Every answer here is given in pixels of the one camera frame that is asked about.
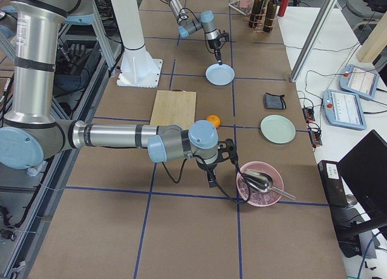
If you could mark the teach pendant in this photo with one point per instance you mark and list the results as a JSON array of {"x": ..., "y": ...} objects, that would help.
[
  {"x": 344, "y": 109},
  {"x": 360, "y": 81}
]

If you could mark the dark wine bottle middle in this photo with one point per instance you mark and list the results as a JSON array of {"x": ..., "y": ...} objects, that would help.
[{"x": 256, "y": 9}]

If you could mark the grey folded cloth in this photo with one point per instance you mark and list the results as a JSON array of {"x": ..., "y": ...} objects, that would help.
[{"x": 274, "y": 102}]

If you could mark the black computer box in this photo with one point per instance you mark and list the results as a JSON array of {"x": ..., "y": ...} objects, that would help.
[{"x": 332, "y": 183}]

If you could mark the light blue plate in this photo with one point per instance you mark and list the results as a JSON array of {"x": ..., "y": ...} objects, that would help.
[{"x": 220, "y": 75}]

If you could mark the orange fruit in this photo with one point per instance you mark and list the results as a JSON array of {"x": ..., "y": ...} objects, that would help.
[{"x": 214, "y": 119}]

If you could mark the pink bowl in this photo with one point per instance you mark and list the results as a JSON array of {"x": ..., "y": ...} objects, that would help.
[{"x": 257, "y": 198}]

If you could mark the dark wine bottle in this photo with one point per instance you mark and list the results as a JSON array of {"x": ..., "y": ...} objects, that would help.
[
  {"x": 256, "y": 9},
  {"x": 270, "y": 15}
]

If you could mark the aluminium frame post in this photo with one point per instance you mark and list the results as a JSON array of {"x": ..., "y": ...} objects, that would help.
[{"x": 311, "y": 39}]

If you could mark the bamboo cutting board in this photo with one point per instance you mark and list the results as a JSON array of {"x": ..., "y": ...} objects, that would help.
[{"x": 174, "y": 108}]

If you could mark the copper wire bottle rack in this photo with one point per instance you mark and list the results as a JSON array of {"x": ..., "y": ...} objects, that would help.
[{"x": 263, "y": 15}]

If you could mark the white camera pole base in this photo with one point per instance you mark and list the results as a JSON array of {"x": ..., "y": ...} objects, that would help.
[{"x": 138, "y": 68}]

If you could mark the metal scoop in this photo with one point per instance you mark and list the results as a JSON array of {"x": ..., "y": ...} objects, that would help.
[{"x": 264, "y": 183}]

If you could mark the red cylinder bottle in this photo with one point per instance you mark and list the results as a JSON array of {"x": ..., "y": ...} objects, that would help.
[{"x": 282, "y": 8}]

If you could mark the teach pendant far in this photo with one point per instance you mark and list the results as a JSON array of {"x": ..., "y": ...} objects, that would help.
[{"x": 360, "y": 81}]

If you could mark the light green plate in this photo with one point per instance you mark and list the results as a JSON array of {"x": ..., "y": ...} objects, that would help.
[{"x": 278, "y": 129}]

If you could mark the pink cup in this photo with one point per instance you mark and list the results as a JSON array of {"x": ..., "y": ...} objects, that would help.
[{"x": 244, "y": 3}]

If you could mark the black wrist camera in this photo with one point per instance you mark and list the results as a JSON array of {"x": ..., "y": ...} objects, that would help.
[
  {"x": 224, "y": 36},
  {"x": 227, "y": 151}
]

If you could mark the teach pendant near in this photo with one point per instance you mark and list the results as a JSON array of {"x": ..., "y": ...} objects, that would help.
[{"x": 344, "y": 109}]

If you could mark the dark wine bottle front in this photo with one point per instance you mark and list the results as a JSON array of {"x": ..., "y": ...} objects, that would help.
[{"x": 270, "y": 15}]

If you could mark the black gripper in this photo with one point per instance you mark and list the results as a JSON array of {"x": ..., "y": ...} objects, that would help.
[
  {"x": 214, "y": 44},
  {"x": 207, "y": 166}
]

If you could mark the black monitor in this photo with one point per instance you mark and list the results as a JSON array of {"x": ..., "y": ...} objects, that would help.
[{"x": 363, "y": 169}]

